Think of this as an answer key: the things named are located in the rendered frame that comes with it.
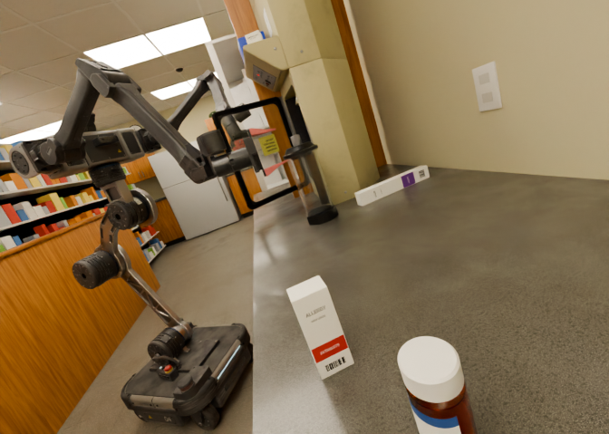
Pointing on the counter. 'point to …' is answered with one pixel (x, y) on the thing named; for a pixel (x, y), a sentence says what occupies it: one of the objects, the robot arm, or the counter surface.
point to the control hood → (266, 60)
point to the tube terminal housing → (319, 79)
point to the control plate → (263, 77)
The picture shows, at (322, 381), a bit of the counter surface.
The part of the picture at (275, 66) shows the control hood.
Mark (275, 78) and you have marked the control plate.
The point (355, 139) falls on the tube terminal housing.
